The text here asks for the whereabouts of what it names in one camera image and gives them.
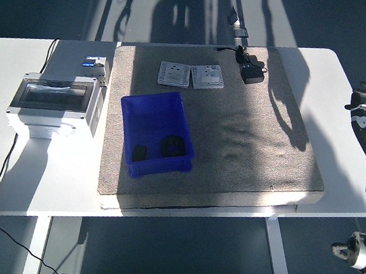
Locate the large black nut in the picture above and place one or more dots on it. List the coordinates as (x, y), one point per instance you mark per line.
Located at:
(167, 148)

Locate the blue plastic box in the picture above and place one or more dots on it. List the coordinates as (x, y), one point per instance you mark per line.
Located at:
(147, 125)

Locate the small black nut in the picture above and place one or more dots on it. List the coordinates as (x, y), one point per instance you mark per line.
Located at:
(139, 154)

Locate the black power adapter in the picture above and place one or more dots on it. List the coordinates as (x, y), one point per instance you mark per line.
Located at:
(252, 76)

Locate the grey-brown mat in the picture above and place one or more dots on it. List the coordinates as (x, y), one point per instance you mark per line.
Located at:
(238, 134)

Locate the white table leg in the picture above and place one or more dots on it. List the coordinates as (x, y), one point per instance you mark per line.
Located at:
(36, 249)
(278, 256)

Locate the small silver floor object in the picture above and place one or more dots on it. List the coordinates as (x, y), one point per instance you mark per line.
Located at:
(241, 32)

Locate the white socket panel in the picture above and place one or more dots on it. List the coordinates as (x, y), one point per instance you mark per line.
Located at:
(174, 73)
(208, 76)

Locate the small black floor object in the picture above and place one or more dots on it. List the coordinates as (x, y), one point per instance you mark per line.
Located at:
(233, 14)

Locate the circuit breaker with blue label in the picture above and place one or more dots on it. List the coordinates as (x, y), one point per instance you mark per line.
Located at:
(93, 62)

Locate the white enclosure with clear lid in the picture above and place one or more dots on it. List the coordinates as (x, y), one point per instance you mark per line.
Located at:
(51, 105)

